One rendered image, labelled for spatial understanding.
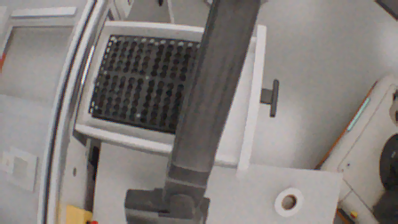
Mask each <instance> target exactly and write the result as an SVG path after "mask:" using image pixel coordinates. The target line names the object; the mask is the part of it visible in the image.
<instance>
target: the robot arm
mask: <svg viewBox="0 0 398 224"><path fill-rule="evenodd" d="M373 1H374V2H375V3H377V4H378V5H379V6H380V7H381V8H383V9H384V10H385V11H386V12H387V13H388V14H390V15H391V16H392V17H393V18H394V19H395V20H397V22H398V0H373ZM260 6H261V0H212V2H211V7H210V12H209V15H208V18H207V21H206V24H205V27H204V30H203V35H202V39H201V42H200V45H199V49H198V52H197V55H196V58H195V64H194V68H193V73H192V75H191V76H190V79H189V83H188V87H187V94H186V98H185V100H184V104H183V109H182V112H181V116H180V120H179V126H177V129H178V130H176V133H175V137H174V140H173V143H172V147H171V151H170V157H169V161H168V164H167V168H166V173H165V176H164V179H165V181H164V185H163V188H154V190H148V189H128V190H127V191H126V193H125V194H126V197H125V199H124V203H123V205H124V212H125V218H126V222H127V224H206V223H207V219H208V216H209V207H210V203H211V199H210V198H207V197H204V195H205V192H206V189H207V184H208V179H209V177H210V174H211V172H212V168H213V165H214V162H215V157H216V154H217V150H218V148H219V142H220V139H221V136H223V132H224V130H225V127H226V124H227V119H228V115H229V112H230V109H231V107H232V103H233V100H234V97H235V93H236V90H237V87H238V84H239V80H240V77H241V74H242V72H243V67H244V65H243V64H244V62H245V60H246V57H247V54H248V50H249V46H250V43H251V37H252V35H253V30H254V28H255V26H256V25H255V23H256V21H257V16H258V14H259V8H260Z"/></svg>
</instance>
